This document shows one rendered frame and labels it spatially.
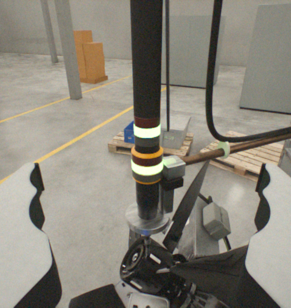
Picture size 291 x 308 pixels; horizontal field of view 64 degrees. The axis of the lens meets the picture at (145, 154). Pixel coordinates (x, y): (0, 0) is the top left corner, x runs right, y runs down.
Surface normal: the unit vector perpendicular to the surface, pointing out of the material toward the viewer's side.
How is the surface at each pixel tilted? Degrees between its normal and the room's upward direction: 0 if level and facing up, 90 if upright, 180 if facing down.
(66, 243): 0
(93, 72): 90
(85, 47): 90
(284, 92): 90
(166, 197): 90
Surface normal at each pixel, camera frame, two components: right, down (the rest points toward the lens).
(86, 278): 0.00, -0.88
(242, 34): -0.44, 0.44
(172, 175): 0.40, 0.44
